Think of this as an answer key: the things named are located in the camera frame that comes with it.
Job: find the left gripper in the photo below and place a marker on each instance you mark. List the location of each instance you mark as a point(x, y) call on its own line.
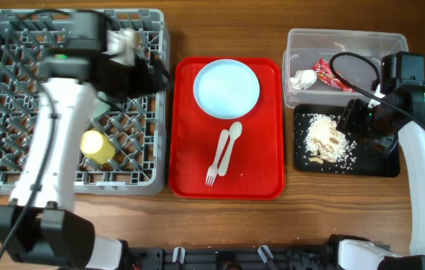
point(135, 82)

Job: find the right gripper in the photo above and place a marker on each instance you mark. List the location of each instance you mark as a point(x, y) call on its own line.
point(384, 143)

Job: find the rice and peanut shell scraps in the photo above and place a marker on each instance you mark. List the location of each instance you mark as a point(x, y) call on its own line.
point(325, 144)

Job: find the yellow plastic cup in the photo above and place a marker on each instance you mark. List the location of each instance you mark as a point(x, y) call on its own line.
point(96, 146)

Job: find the red snack wrapper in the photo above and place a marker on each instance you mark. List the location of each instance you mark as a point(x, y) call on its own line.
point(325, 74)

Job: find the white paper napkin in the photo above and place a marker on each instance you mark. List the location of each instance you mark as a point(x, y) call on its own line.
point(303, 79)

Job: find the white plastic spoon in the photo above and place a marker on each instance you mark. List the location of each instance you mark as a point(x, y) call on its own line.
point(234, 133)

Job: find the white plastic fork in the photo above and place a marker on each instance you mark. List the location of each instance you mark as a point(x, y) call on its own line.
point(212, 171)

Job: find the green saucer plate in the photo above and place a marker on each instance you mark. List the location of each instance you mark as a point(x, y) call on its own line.
point(99, 109)

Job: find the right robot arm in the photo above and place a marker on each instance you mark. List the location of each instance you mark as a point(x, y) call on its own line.
point(397, 108)

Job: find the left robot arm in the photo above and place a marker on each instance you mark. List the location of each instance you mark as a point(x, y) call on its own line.
point(38, 225)

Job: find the black plastic waste tray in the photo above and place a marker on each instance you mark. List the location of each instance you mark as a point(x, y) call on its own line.
point(361, 159)

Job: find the clear plastic waste bin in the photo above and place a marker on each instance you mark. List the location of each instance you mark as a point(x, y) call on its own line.
point(306, 46)

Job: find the grey plastic dishwasher rack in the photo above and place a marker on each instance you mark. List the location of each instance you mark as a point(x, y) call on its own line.
point(135, 127)

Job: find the light blue round plate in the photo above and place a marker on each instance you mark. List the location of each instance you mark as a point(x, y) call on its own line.
point(226, 89)

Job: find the red plastic serving tray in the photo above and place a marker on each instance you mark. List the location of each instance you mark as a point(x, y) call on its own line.
point(257, 167)

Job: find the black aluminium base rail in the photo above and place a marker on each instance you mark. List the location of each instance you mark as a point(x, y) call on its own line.
point(284, 258)

